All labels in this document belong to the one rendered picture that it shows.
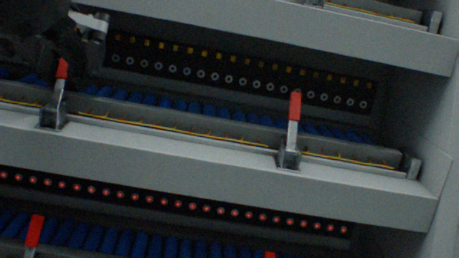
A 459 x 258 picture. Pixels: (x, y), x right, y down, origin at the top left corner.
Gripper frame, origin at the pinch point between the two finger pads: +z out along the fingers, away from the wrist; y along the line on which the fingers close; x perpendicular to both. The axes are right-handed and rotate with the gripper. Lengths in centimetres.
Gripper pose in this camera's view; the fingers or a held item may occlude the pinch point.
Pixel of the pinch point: (63, 68)
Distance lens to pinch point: 55.7
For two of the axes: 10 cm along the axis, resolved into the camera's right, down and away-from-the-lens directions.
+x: 1.5, -9.6, 2.3
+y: 9.8, 1.7, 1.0
